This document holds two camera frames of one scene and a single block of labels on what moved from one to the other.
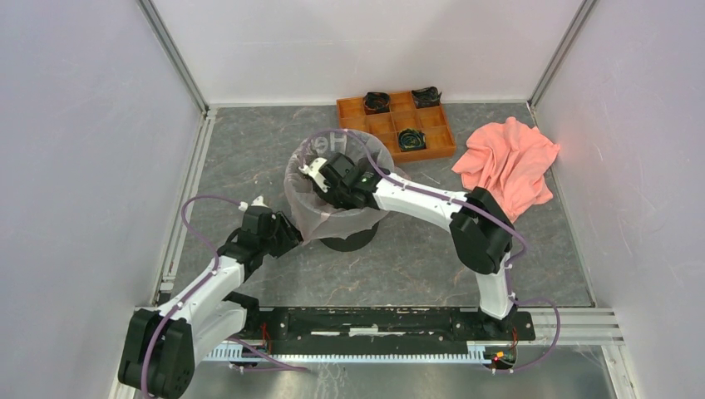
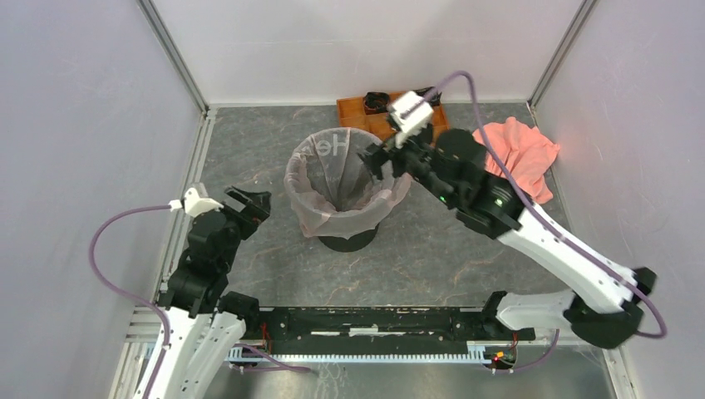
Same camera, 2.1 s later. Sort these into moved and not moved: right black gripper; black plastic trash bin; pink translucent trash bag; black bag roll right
Moved: right black gripper
Not moved: black plastic trash bin; black bag roll right; pink translucent trash bag
